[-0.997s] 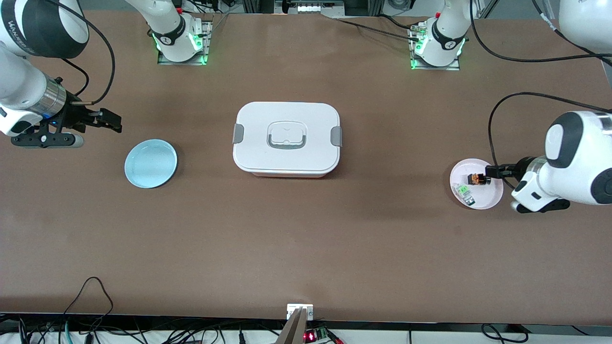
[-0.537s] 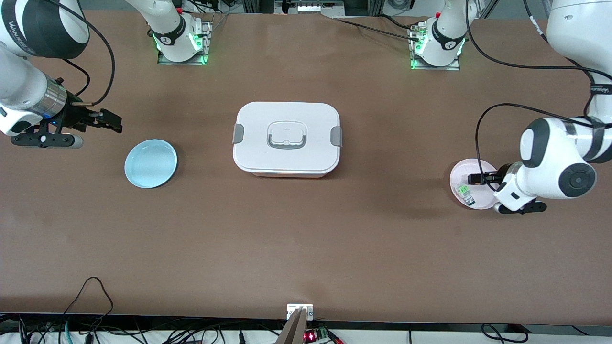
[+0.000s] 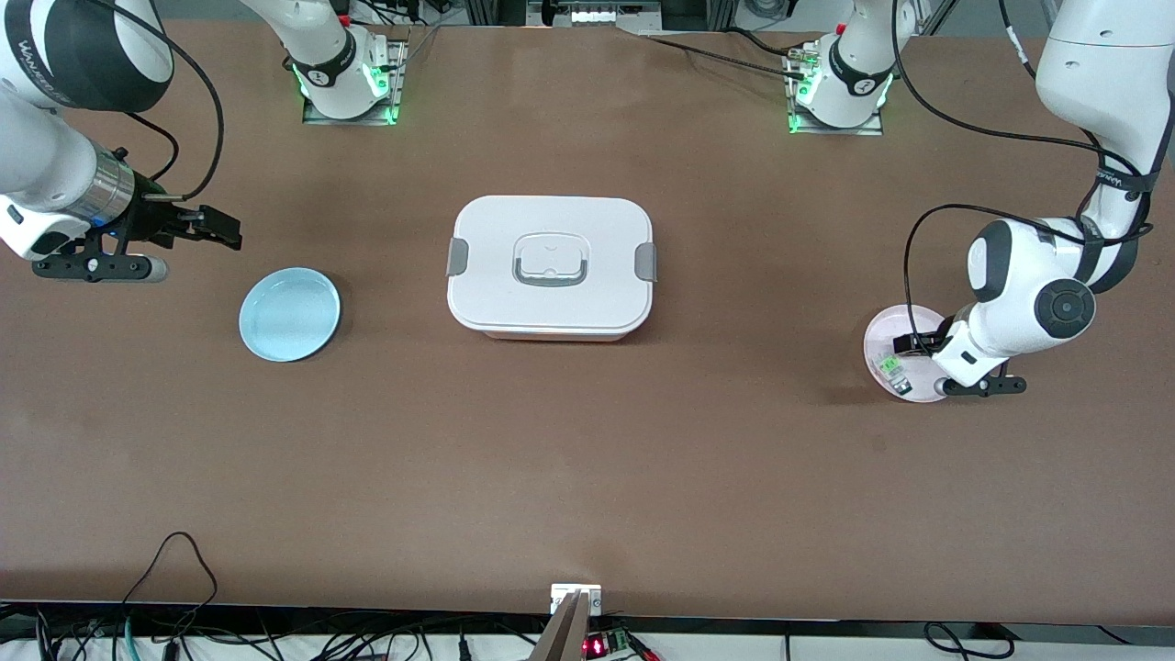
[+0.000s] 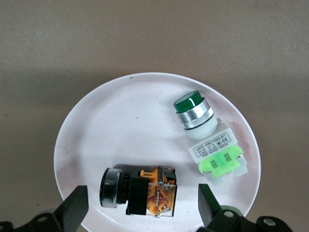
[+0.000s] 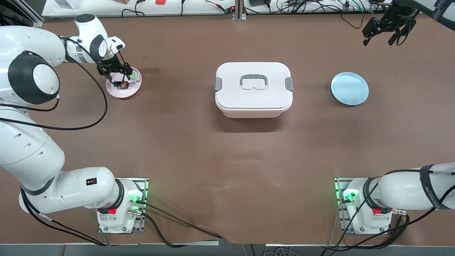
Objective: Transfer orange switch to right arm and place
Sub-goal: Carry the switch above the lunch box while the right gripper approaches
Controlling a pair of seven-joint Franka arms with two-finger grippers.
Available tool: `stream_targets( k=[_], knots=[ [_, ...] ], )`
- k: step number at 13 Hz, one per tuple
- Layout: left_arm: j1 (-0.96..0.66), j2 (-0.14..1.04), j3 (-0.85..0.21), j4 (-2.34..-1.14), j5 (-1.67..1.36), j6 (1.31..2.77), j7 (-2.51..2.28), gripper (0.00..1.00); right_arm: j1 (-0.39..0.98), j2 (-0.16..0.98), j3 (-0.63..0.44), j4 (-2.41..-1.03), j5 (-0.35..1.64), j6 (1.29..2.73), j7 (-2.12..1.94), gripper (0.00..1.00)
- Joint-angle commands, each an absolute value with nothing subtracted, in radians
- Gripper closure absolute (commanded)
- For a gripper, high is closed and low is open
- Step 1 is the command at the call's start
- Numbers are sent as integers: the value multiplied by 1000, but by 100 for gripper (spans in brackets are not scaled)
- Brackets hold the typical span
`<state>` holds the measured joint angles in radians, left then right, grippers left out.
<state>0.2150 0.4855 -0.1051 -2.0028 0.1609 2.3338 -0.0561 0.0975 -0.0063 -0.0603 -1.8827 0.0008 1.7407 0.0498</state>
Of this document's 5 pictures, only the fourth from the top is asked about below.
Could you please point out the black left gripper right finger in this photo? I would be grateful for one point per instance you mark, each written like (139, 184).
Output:
(217, 220)

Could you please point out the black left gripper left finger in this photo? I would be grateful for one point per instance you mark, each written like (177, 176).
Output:
(62, 220)

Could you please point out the orange and black push-button switch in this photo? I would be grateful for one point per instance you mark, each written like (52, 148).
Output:
(140, 191)

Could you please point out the pink round plate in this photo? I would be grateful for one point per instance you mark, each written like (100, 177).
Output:
(120, 125)

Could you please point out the green push-button switch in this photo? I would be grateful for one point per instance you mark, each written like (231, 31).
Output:
(207, 145)

